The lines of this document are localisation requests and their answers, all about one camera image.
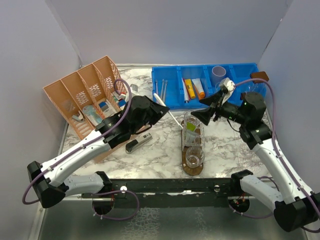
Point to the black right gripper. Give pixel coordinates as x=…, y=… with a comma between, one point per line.
x=205, y=115

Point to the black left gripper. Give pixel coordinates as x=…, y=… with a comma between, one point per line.
x=161, y=110

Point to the lime green toothpaste tube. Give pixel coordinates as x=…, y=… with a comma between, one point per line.
x=190, y=126

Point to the white toothbrush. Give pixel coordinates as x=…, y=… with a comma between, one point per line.
x=171, y=115

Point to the white tube black cap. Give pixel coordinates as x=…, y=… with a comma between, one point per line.
x=189, y=137

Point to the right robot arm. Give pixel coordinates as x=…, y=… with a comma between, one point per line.
x=294, y=205

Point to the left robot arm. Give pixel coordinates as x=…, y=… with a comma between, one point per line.
x=52, y=180

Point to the orange toothpaste tube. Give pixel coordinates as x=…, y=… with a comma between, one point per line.
x=196, y=92

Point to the clear cup on tray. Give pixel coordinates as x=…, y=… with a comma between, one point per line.
x=194, y=157
x=188, y=117

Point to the yellow toothpaste tube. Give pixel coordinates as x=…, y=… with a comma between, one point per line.
x=190, y=90

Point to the clear front cup on tray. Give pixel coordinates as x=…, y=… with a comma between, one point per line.
x=194, y=157

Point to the brown wooden tray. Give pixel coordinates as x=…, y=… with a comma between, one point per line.
x=188, y=170

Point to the clear cup in bin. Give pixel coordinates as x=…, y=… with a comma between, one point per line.
x=220, y=88

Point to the white tube orange cap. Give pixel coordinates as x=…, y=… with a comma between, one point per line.
x=197, y=82

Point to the clear textured glass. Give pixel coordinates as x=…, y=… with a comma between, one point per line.
x=198, y=142

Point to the lilac plastic cup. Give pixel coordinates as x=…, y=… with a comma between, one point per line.
x=218, y=73

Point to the blue bin with toothpastes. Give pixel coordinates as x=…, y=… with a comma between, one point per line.
x=190, y=72

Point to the small red white boxes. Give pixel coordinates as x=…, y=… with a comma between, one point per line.
x=120, y=99

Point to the blue bin with toothbrushes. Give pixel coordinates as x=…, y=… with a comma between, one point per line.
x=170, y=73

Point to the black silver stapler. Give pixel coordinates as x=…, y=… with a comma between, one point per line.
x=138, y=142

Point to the blue bin with jar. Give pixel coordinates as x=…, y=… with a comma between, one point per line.
x=241, y=72

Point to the blue white box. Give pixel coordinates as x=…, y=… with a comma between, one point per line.
x=106, y=108

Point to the clear jar brown lid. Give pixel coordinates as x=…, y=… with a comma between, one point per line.
x=258, y=82

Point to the light blue razor package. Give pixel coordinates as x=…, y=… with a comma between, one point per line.
x=93, y=115

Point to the peach desk organizer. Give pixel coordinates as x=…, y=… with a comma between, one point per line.
x=86, y=86

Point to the small white clip tool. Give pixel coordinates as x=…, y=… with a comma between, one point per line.
x=78, y=117

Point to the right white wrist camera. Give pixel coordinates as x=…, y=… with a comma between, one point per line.
x=229, y=88

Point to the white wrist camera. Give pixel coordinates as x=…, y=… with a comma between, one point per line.
x=134, y=88
x=229, y=88

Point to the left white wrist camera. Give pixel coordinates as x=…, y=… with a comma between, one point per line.
x=134, y=88

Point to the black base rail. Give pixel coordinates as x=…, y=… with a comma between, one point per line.
x=180, y=192

